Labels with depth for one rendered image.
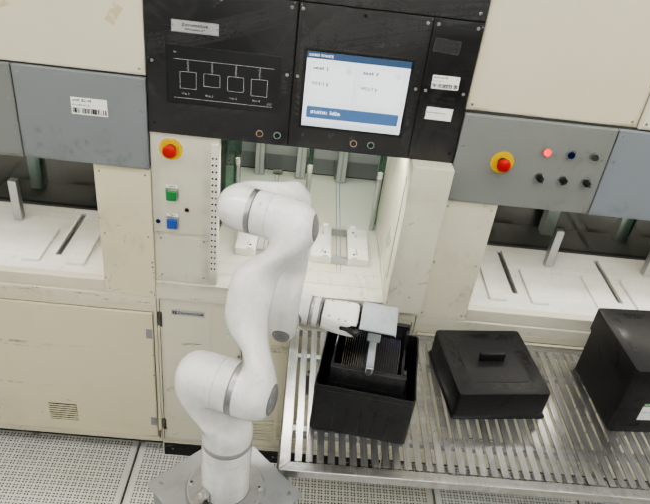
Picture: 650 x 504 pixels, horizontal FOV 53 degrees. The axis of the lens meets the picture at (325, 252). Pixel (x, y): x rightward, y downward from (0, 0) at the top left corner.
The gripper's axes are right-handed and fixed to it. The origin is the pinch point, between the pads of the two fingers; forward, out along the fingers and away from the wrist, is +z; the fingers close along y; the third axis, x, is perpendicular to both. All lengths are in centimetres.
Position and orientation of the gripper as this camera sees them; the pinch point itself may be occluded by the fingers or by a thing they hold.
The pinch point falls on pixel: (376, 323)
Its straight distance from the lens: 179.1
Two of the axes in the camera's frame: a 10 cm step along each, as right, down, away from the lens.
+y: -1.5, 5.3, -8.4
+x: 1.3, -8.3, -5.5
